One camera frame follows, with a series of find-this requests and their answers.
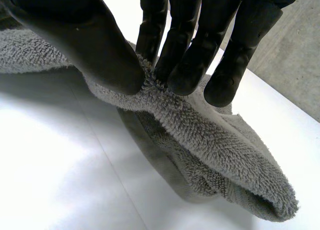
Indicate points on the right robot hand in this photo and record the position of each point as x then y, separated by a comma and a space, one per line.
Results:
100, 53

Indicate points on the grey towel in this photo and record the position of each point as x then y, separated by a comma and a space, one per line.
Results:
200, 140

